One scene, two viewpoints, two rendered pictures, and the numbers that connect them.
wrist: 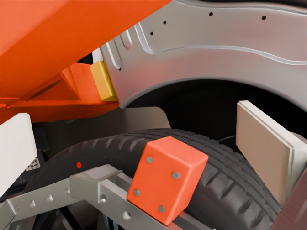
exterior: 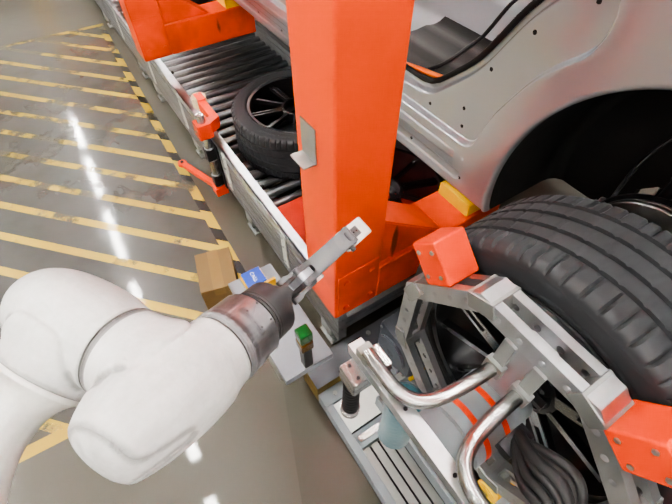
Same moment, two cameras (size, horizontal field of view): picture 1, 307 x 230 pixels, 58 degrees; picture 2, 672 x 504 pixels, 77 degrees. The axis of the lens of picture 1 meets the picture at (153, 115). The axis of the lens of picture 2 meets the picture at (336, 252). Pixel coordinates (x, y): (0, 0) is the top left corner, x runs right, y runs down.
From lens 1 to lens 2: 0.56 m
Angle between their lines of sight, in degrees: 44
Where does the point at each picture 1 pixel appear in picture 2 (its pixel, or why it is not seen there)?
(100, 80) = (453, 198)
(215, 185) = (486, 243)
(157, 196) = (435, 272)
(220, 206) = (496, 256)
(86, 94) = (445, 220)
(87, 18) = (357, 190)
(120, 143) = not seen: hidden behind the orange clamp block
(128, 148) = not seen: hidden behind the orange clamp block
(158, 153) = (418, 245)
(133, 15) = (382, 164)
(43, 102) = (405, 250)
